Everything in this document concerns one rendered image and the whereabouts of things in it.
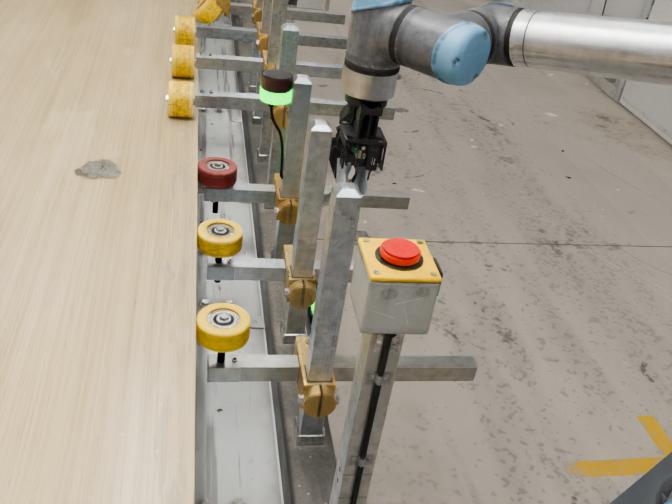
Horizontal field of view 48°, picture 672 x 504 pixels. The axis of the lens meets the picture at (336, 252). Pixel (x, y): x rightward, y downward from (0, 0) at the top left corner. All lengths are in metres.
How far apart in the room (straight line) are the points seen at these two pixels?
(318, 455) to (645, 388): 1.74
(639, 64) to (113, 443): 0.86
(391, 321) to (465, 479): 1.52
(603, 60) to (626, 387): 1.74
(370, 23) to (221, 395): 0.71
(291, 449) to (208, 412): 0.22
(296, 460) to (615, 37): 0.78
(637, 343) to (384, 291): 2.33
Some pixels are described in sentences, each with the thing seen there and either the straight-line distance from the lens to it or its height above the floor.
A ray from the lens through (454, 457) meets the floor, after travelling 2.28.
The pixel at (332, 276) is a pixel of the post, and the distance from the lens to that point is 1.04.
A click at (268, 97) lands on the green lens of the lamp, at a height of 1.08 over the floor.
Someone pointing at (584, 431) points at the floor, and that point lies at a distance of 2.53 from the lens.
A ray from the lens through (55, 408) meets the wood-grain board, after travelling 1.02.
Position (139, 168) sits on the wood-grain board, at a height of 0.90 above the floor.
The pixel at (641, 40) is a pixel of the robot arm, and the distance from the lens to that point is 1.16.
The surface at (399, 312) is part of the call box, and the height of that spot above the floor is 1.18.
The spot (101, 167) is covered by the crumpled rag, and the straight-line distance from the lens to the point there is 1.53.
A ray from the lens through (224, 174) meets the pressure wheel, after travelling 1.53.
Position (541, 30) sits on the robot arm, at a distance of 1.21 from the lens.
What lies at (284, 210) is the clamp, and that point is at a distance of 1.53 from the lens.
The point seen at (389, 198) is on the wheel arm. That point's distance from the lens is 1.63.
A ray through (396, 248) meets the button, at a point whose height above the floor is 1.23.
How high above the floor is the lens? 1.61
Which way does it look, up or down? 32 degrees down
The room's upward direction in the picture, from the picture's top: 9 degrees clockwise
